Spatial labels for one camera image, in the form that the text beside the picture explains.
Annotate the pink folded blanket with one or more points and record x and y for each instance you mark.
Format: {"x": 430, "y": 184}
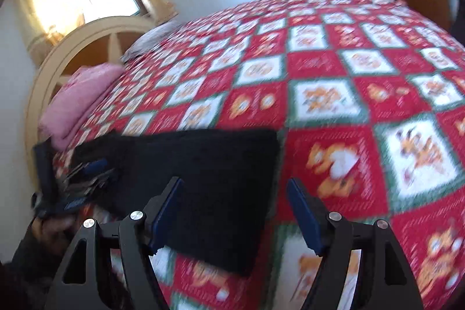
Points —
{"x": 75, "y": 101}

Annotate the cream wooden headboard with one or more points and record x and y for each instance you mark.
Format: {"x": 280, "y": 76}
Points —
{"x": 100, "y": 41}

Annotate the left hand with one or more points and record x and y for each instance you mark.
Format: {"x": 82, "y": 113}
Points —
{"x": 52, "y": 233}

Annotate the red patchwork bear bedspread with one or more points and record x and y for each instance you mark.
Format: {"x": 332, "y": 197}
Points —
{"x": 369, "y": 95}

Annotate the dark left forearm sleeve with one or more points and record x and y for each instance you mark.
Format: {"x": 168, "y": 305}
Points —
{"x": 27, "y": 278}

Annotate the grey striped pillow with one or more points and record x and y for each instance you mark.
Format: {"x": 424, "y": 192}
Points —
{"x": 151, "y": 39}

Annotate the black pants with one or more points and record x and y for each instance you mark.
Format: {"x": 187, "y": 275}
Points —
{"x": 228, "y": 180}

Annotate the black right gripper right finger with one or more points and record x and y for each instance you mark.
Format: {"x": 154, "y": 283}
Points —
{"x": 385, "y": 278}

